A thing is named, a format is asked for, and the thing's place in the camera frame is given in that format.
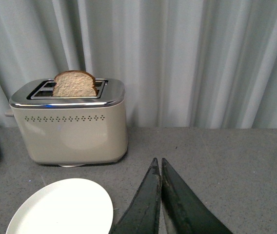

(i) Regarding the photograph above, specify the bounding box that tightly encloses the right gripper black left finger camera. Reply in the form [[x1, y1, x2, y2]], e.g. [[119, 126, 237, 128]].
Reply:
[[109, 158, 162, 234]]

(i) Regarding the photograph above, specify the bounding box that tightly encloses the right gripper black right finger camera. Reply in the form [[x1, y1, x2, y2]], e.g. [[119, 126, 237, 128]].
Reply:
[[161, 158, 231, 234]]

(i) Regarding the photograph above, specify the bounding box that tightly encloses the white round plate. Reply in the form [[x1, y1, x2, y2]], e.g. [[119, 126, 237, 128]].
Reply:
[[6, 178, 113, 234]]

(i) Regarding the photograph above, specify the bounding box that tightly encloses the brown bread slice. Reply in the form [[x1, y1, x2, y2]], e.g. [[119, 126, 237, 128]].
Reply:
[[53, 70, 98, 98]]

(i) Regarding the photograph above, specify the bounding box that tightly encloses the beige two-slot toaster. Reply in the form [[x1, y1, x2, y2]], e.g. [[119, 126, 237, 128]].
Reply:
[[9, 78, 128, 167]]

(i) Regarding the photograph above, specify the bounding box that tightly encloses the grey curtain backdrop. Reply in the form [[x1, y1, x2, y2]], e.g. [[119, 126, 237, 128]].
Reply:
[[0, 0, 277, 129]]

